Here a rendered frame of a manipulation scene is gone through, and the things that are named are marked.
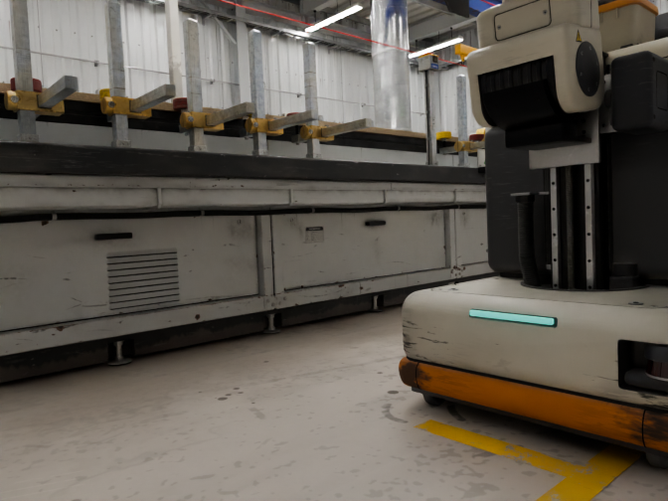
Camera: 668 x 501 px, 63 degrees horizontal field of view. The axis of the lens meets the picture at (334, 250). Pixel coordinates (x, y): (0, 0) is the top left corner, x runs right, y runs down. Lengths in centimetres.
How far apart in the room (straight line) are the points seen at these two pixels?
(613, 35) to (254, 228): 143
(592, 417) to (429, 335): 38
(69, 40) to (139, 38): 113
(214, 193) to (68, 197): 47
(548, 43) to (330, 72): 1119
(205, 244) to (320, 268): 59
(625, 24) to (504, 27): 33
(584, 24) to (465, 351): 69
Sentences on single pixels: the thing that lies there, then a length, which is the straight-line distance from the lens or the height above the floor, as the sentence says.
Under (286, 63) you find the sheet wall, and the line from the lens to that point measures 1159.
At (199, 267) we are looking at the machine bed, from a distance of 213.
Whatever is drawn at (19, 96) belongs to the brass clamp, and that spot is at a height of 82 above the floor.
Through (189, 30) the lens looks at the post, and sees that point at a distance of 195.
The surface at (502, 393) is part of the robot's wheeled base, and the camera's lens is 118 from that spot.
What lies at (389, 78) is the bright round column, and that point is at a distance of 731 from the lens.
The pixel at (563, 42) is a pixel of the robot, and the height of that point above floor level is 76.
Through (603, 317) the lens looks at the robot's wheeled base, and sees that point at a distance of 107.
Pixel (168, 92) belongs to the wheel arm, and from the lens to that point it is 157.
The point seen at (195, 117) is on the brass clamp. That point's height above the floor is 81.
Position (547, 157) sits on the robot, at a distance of 135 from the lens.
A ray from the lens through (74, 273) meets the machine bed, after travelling 196.
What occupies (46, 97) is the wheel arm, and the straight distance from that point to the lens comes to 163.
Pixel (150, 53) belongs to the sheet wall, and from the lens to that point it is 1007.
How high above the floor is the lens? 45
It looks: 3 degrees down
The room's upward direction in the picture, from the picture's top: 3 degrees counter-clockwise
